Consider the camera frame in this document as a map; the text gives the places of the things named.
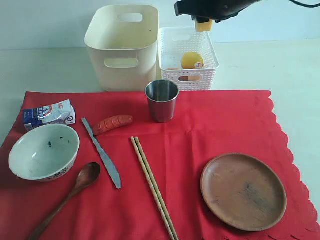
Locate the silver table knife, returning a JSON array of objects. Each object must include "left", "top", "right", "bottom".
[{"left": 81, "top": 117, "right": 122, "bottom": 190}]

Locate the left wooden chopstick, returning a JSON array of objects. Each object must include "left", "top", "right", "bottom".
[{"left": 130, "top": 136, "right": 177, "bottom": 240}]

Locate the red scalloped table cloth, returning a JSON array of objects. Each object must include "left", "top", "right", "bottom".
[{"left": 0, "top": 90, "right": 320, "bottom": 240}]

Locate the white ceramic bowl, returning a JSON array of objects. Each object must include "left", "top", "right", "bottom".
[{"left": 8, "top": 124, "right": 80, "bottom": 182}]

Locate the brown wooden plate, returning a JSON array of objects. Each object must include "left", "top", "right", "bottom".
[{"left": 200, "top": 153, "right": 287, "bottom": 232}]

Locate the brown egg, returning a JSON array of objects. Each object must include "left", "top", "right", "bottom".
[{"left": 178, "top": 75, "right": 202, "bottom": 82}]

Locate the brown wooden spoon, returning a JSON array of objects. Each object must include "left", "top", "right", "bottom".
[{"left": 28, "top": 162, "right": 101, "bottom": 240}]

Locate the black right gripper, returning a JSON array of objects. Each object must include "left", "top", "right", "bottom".
[{"left": 174, "top": 0, "right": 255, "bottom": 23}]

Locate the blue white milk carton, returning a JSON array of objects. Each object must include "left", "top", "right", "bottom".
[{"left": 22, "top": 99, "right": 76, "bottom": 132}]

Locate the red sausage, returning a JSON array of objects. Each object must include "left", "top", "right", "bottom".
[{"left": 92, "top": 115, "right": 133, "bottom": 136}]

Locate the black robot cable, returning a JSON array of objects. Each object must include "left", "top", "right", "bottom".
[{"left": 288, "top": 0, "right": 320, "bottom": 8}]

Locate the cream plastic bin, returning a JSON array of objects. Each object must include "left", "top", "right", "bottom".
[{"left": 84, "top": 4, "right": 159, "bottom": 92}]

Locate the stainless steel cup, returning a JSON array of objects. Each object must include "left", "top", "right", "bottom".
[{"left": 144, "top": 79, "right": 180, "bottom": 123}]

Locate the wooden chopstick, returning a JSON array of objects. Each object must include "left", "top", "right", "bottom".
[
  {"left": 134, "top": 136, "right": 180, "bottom": 240},
  {"left": 130, "top": 136, "right": 177, "bottom": 240}
]

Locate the yellow lemon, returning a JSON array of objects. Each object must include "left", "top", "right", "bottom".
[{"left": 181, "top": 52, "right": 204, "bottom": 70}]

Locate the right wooden chopstick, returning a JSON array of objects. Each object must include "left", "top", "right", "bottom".
[{"left": 134, "top": 136, "right": 180, "bottom": 240}]

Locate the yellow cheese wedge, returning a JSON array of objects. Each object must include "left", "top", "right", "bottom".
[{"left": 195, "top": 19, "right": 213, "bottom": 33}]

